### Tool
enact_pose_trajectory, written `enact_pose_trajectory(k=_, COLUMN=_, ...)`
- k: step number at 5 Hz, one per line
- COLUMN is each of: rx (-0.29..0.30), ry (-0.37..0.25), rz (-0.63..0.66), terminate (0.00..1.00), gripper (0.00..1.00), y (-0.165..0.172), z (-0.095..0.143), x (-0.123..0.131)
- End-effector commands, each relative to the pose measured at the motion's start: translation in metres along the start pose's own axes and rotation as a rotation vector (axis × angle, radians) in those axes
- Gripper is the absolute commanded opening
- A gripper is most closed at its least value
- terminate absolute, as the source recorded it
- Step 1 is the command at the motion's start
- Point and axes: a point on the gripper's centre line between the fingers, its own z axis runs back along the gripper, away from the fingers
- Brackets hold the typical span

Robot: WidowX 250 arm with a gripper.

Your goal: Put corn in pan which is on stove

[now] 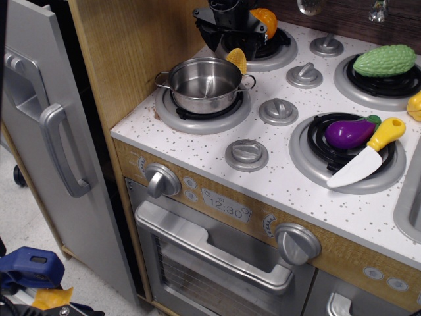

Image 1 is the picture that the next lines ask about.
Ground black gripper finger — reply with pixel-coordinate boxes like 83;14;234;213
196;22;222;51
241;32;266;61

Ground right silver oven dial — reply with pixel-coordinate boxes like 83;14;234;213
275;223;322;265

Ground hanging silver utensil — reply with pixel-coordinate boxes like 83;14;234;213
368;0;389;23

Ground yellow toy pepper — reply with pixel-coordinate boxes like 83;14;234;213
407;92;421;122

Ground yellow tape piece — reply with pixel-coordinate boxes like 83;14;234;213
31;287;74;310

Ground silver fridge door handle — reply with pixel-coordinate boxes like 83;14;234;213
39;103;97;198

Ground silver steel pot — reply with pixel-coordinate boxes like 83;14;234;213
155;57;257;115

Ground stove burner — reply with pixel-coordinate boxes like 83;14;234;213
155;88;251;135
334;54;420;111
215;27;298;72
289;113;407;194

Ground grey lower cabinet door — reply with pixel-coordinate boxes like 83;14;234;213
303;270;410;315

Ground left silver oven dial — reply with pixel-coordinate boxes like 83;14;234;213
145;163;181;199

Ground orange toy pumpkin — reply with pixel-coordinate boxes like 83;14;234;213
250;8;278;40

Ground front left stove burner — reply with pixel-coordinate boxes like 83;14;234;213
155;88;251;135

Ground grey stovetop knob back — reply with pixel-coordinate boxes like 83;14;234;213
309;33;344;57

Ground grey toy fridge door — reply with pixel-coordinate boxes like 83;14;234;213
1;1;139;304

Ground grey sink basin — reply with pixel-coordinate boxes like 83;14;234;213
393;140;420;244

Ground silver oven door handle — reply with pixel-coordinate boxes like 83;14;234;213
135;201;293;295

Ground grey stovetop knob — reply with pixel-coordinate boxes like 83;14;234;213
309;33;344;57
259;98;299;126
286;63;323;89
225;139;269;172

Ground back right stove burner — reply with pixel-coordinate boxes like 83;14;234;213
334;54;420;111

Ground oven clock display panel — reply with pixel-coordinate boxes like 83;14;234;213
201;188;252;223

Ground grey stovetop knob upper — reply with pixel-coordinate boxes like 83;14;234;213
286;63;323;89

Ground grey stovetop knob middle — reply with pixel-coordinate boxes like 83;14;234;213
259;98;299;126

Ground purple toy eggplant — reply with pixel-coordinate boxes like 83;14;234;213
324;115;382;149

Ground green toy bitter gourd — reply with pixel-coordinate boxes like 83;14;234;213
353;44;416;78

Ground blue clamp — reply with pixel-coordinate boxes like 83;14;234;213
1;246;65;288

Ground hanging silver spoon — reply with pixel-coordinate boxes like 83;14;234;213
297;0;324;16

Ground silver oven dial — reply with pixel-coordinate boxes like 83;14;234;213
275;223;322;265
145;163;181;199

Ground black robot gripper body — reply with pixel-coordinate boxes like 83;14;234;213
193;1;267;36

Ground grey stovetop knob front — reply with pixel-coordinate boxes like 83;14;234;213
225;139;269;172

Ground front right stove burner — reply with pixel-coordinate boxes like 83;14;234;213
289;113;407;194

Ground grey oven door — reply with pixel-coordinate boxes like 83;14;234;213
126;179;314;315

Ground back left stove burner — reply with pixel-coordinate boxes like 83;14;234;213
215;27;298;72

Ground yellow handled toy knife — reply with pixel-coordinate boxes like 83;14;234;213
326;117;406;188

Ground black caster wheel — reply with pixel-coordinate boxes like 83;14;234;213
13;165;28;187

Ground yellow toy corn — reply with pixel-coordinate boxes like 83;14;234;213
226;48;247;74

